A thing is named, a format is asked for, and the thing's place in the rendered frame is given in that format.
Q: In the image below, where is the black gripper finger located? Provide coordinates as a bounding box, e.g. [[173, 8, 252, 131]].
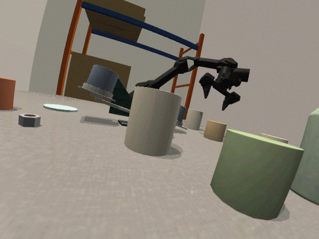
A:
[[201, 78, 214, 99], [222, 96, 237, 111]]

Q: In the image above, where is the dark grey hex nut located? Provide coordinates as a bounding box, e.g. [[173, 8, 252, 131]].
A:
[[18, 114, 41, 127]]

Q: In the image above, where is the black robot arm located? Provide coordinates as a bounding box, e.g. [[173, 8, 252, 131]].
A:
[[135, 56, 250, 90]]

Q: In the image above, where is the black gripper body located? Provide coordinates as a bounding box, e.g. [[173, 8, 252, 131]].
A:
[[199, 73, 240, 105]]

